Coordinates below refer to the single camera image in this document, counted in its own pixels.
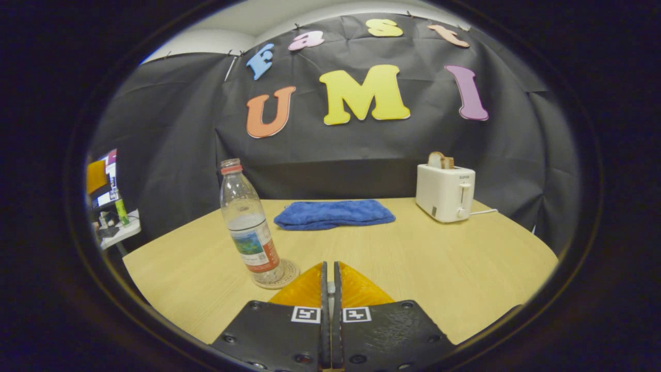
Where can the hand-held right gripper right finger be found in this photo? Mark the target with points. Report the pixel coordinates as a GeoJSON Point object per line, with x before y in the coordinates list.
{"type": "Point", "coordinates": [382, 336]}

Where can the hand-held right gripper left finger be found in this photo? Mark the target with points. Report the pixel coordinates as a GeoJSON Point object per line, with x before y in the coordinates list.
{"type": "Point", "coordinates": [289, 336]}

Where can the white teacup lid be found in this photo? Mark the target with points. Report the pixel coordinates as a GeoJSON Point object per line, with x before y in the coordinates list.
{"type": "Point", "coordinates": [331, 292]}

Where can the round wooden coaster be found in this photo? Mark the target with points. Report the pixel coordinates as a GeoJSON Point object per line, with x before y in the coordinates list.
{"type": "Point", "coordinates": [292, 271]}

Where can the clear plastic water bottle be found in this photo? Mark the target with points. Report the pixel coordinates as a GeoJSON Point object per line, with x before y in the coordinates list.
{"type": "Point", "coordinates": [250, 232]}

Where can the green bottle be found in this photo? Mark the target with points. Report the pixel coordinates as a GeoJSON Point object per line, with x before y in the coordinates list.
{"type": "Point", "coordinates": [122, 213]}

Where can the blue towel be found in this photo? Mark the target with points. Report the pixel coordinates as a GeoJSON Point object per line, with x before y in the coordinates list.
{"type": "Point", "coordinates": [335, 214]}

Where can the white toaster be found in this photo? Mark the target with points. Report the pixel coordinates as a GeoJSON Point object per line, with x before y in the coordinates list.
{"type": "Point", "coordinates": [441, 194]}

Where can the toasted bread slice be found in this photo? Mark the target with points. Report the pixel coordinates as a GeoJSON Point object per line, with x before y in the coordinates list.
{"type": "Point", "coordinates": [439, 160]}

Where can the white side table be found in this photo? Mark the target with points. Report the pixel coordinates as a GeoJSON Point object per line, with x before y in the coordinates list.
{"type": "Point", "coordinates": [126, 232]}

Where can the black backdrop cloth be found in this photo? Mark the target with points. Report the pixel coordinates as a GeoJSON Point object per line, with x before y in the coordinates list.
{"type": "Point", "coordinates": [181, 129]}

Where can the computer monitor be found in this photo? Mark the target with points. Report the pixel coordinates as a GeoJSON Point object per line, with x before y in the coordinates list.
{"type": "Point", "coordinates": [106, 181]}

